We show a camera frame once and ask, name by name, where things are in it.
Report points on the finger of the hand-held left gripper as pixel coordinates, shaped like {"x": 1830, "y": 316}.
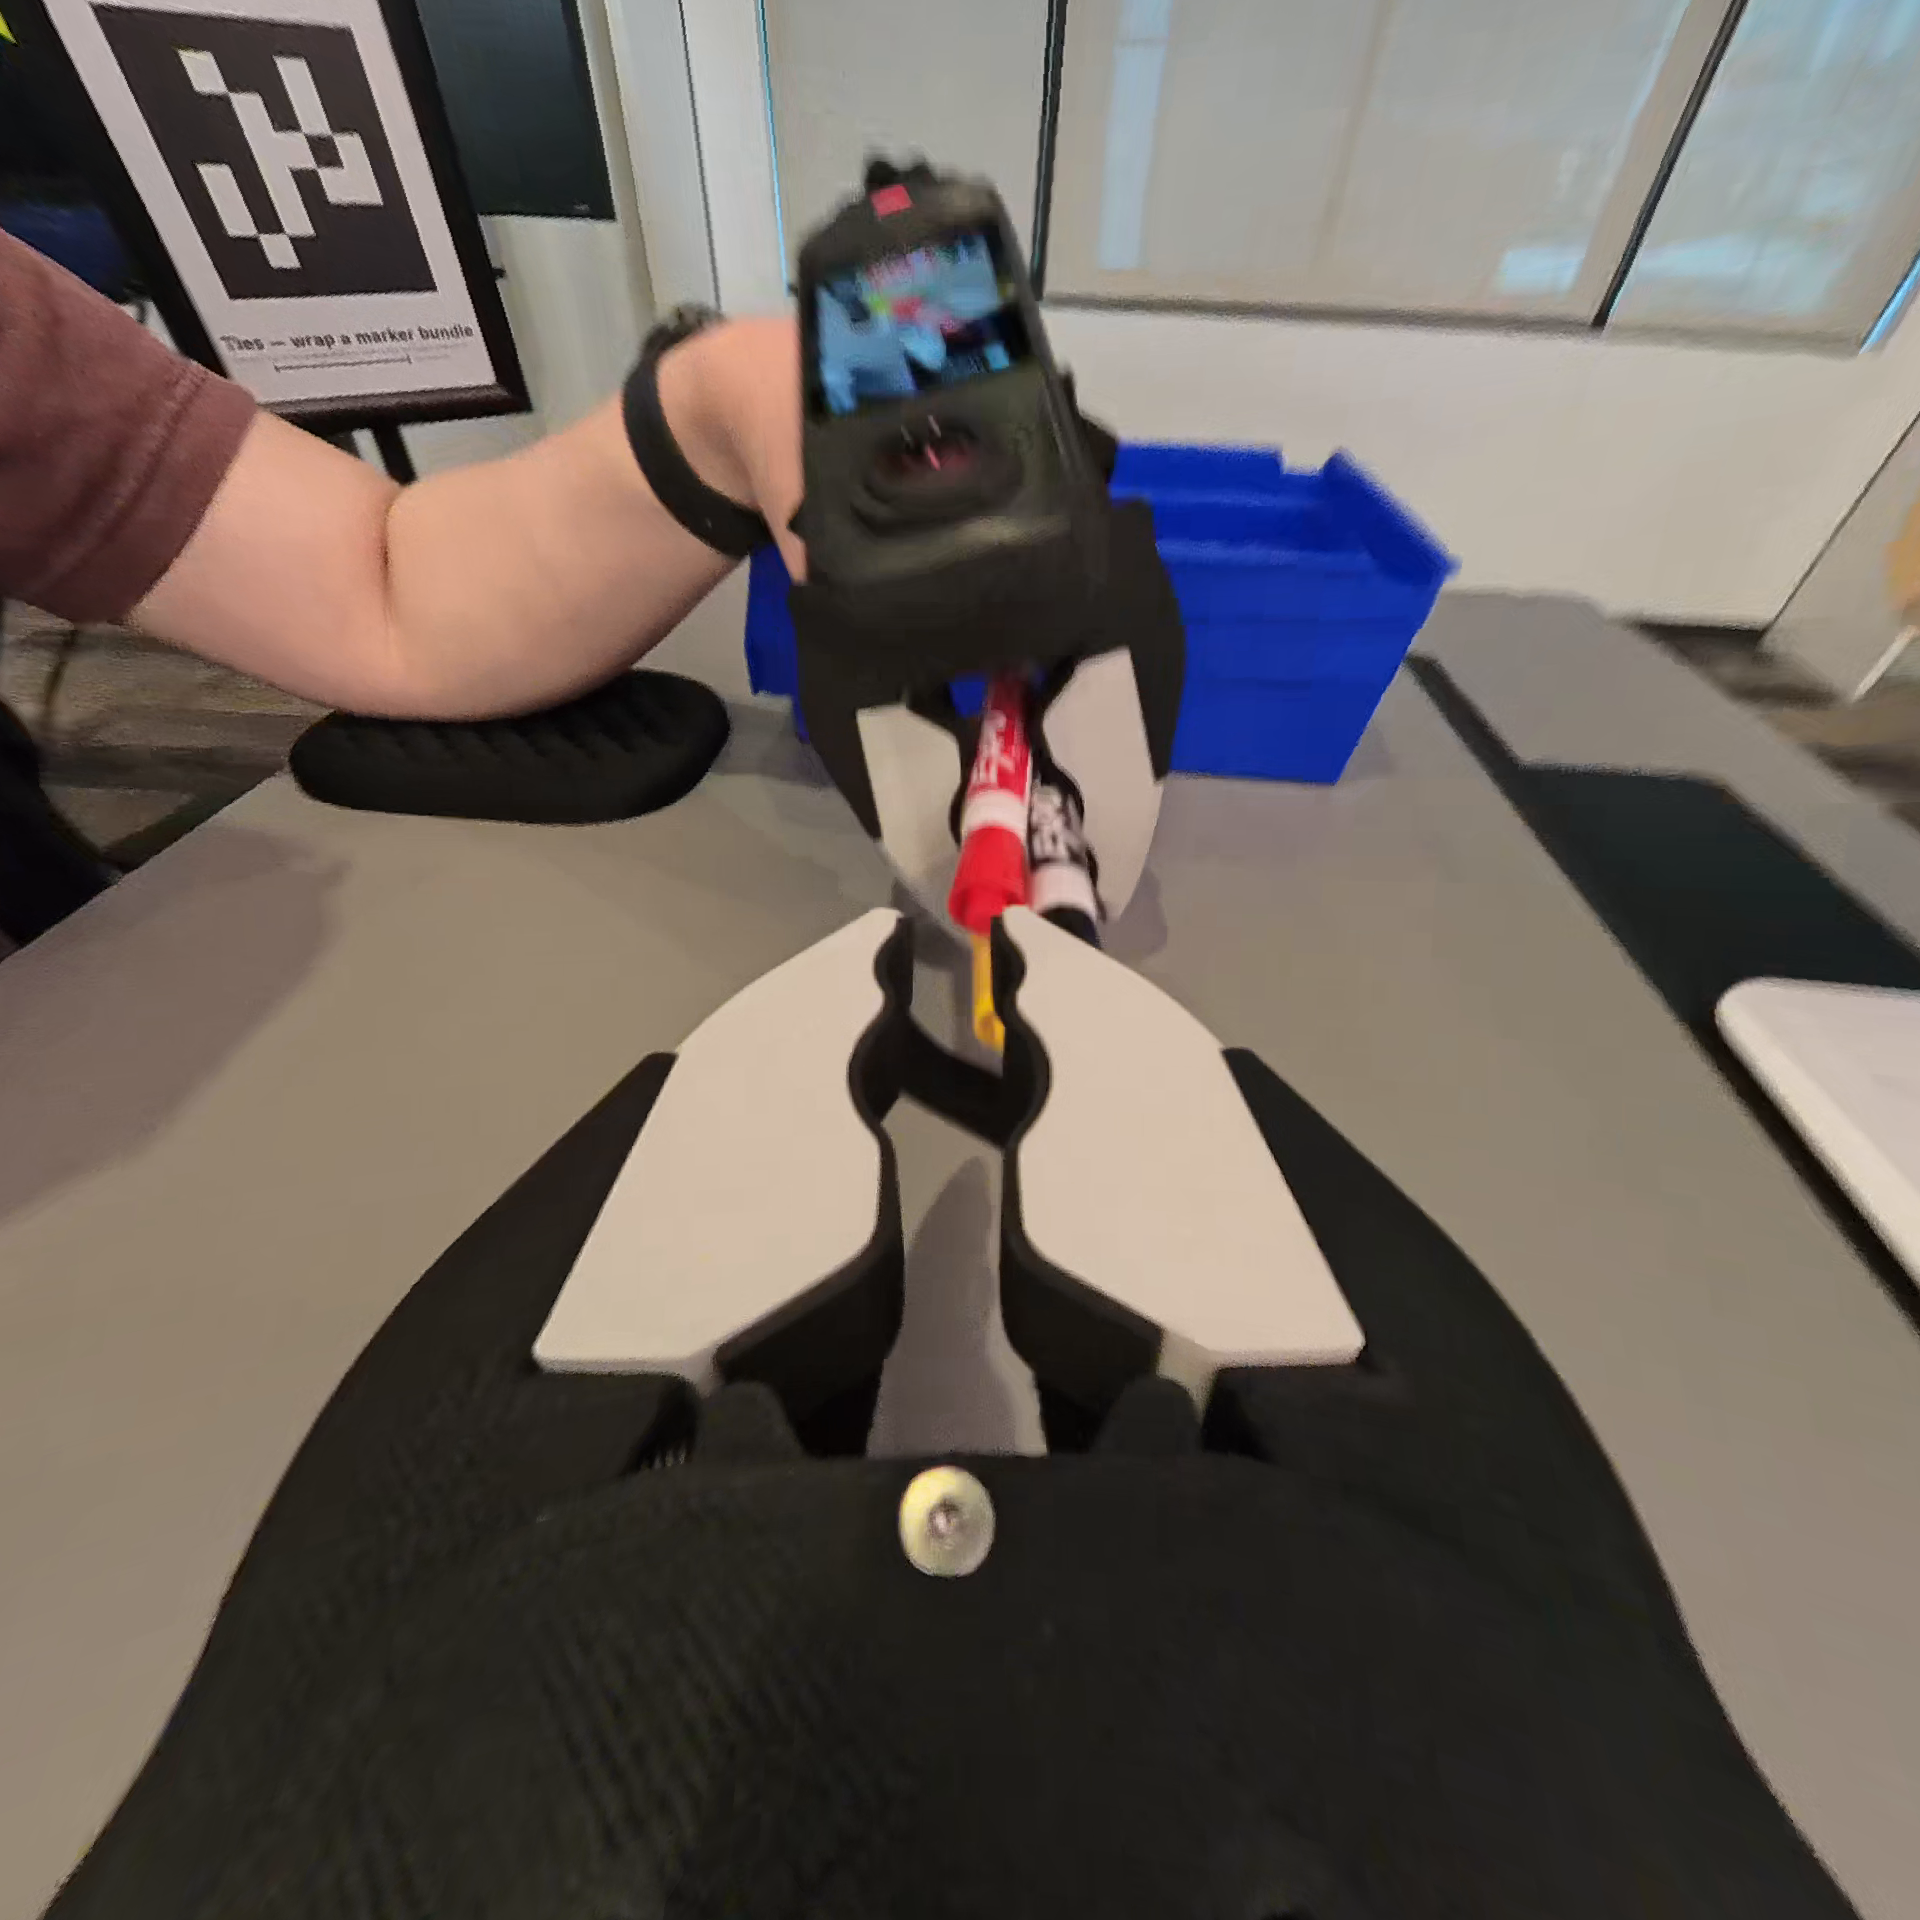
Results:
{"x": 909, "y": 781}
{"x": 1119, "y": 751}

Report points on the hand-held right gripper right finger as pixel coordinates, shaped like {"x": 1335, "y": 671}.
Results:
{"x": 1171, "y": 1200}

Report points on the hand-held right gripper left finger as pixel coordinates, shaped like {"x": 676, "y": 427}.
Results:
{"x": 750, "y": 1200}

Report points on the red dry erase marker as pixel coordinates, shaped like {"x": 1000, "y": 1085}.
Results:
{"x": 990, "y": 855}

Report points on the black dry erase marker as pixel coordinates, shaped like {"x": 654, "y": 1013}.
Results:
{"x": 1065, "y": 870}

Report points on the yellow marker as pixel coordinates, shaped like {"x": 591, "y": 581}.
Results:
{"x": 987, "y": 1004}

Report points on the person's left forearm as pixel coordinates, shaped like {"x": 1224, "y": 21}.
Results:
{"x": 452, "y": 587}

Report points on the blue plastic bin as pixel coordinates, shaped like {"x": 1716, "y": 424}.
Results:
{"x": 1291, "y": 629}

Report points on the black wrist watch band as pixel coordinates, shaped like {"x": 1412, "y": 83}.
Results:
{"x": 646, "y": 451}

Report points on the black mesh armrest pad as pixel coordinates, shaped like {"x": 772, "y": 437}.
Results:
{"x": 510, "y": 751}

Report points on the large glass window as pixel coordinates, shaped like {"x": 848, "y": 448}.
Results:
{"x": 1349, "y": 150}

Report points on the black table mat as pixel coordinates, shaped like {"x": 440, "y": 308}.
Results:
{"x": 1680, "y": 855}

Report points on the white board edge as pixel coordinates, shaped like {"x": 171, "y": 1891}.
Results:
{"x": 1846, "y": 1110}

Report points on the white leaning panel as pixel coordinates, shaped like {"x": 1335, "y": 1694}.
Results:
{"x": 1822, "y": 599}

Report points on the framed sign on stand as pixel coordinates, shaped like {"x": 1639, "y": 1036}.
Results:
{"x": 285, "y": 150}

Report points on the maroon shirt sleeve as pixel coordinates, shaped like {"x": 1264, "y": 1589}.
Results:
{"x": 107, "y": 451}

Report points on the dark wall screen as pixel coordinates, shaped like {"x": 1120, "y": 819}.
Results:
{"x": 510, "y": 105}

